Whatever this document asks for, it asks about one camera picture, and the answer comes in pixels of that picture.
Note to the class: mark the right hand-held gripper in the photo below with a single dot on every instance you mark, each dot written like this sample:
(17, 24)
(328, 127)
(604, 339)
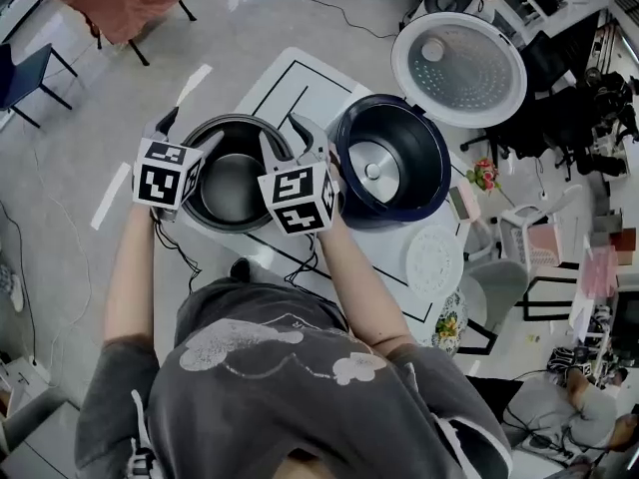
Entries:
(299, 197)

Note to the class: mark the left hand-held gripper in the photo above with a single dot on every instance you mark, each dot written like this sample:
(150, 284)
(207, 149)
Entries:
(160, 177)

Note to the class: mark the dark grey pot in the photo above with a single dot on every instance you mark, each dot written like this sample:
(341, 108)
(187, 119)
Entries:
(232, 187)

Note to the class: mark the white perforated steamer tray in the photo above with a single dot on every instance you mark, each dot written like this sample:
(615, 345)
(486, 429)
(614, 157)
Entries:
(434, 262)

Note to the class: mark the person's right forearm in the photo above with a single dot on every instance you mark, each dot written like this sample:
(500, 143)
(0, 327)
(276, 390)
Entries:
(359, 287)

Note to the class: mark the person's left forearm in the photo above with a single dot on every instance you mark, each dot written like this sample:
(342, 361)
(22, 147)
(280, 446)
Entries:
(127, 277)

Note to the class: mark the white table with black lines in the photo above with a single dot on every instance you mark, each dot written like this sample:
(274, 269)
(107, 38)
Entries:
(309, 93)

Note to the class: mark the black-legged chair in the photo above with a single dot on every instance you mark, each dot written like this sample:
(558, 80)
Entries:
(139, 53)

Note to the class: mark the dark blue rice cooker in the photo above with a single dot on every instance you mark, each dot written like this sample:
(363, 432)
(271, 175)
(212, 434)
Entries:
(394, 167)

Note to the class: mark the person's black shoe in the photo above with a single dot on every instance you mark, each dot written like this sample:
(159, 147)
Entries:
(240, 270)

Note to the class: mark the pink cloth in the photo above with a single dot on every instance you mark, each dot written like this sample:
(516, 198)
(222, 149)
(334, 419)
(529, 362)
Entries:
(120, 3)

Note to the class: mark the dark blue chair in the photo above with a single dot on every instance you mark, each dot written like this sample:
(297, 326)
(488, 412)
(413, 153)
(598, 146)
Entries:
(25, 75)

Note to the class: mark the potted pink flowers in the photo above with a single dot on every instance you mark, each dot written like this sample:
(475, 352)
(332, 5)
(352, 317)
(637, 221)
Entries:
(483, 173)

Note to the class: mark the floral seat cushion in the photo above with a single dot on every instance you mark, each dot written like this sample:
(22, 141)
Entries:
(451, 322)

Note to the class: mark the grey-green shell chair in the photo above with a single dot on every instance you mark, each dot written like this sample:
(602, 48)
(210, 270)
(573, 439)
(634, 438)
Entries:
(499, 287)

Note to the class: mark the black office chair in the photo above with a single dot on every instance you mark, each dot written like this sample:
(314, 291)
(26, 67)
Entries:
(544, 68)

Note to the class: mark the white chair with pink cushion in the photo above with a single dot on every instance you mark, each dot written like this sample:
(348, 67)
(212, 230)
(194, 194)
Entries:
(544, 242)

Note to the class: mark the person's grey printed shirt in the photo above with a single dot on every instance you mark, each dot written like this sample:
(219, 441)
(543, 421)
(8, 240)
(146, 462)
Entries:
(274, 417)

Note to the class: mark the pink boxes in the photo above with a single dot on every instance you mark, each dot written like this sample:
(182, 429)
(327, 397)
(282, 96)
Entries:
(599, 272)

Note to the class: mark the white table with black legs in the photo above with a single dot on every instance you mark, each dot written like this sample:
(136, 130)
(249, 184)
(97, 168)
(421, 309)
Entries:
(581, 317)

